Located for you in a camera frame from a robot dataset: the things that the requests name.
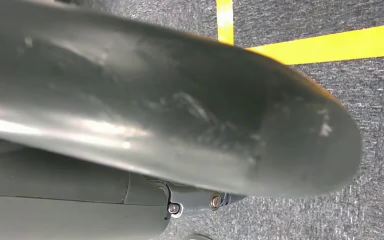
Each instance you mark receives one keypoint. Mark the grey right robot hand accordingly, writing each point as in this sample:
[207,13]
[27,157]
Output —
[145,109]

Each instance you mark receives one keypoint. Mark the yellow floor tape strip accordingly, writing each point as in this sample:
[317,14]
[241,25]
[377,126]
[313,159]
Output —
[225,20]
[344,44]

